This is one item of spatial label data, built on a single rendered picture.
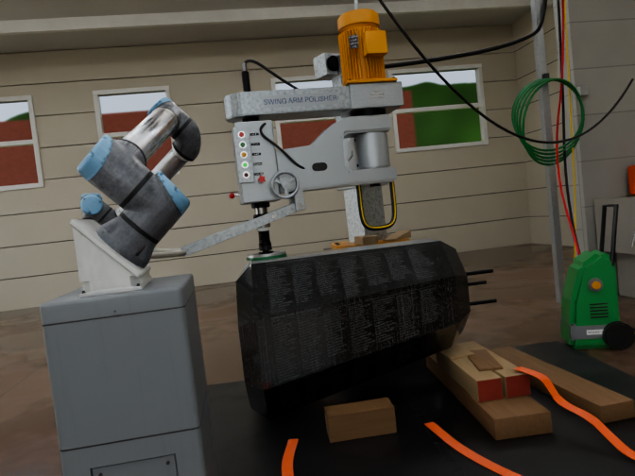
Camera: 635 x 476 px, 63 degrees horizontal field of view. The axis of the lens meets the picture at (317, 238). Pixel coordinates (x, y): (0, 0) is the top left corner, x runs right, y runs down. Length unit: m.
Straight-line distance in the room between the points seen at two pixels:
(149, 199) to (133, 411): 0.63
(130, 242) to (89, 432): 0.56
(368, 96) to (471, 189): 6.97
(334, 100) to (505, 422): 1.75
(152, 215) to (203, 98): 7.35
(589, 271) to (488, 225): 6.42
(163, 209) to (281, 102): 1.25
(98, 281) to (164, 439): 0.51
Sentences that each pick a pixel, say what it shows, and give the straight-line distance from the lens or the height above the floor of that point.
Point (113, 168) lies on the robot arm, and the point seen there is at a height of 1.22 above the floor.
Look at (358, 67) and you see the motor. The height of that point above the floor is 1.77.
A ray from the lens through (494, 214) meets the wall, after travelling 9.91.
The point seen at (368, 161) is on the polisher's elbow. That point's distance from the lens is 2.86.
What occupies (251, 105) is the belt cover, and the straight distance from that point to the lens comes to 2.74.
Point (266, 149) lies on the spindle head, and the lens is 2.71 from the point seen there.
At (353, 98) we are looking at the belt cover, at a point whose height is 1.60.
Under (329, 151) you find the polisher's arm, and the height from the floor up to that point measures 1.33.
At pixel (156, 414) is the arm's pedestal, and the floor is 0.49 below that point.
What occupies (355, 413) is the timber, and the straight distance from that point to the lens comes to 2.38.
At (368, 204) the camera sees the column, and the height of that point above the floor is 1.03.
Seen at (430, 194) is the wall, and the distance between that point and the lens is 9.40.
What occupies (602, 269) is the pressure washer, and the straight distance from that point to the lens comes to 3.54.
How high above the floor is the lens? 1.03
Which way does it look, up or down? 3 degrees down
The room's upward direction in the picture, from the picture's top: 6 degrees counter-clockwise
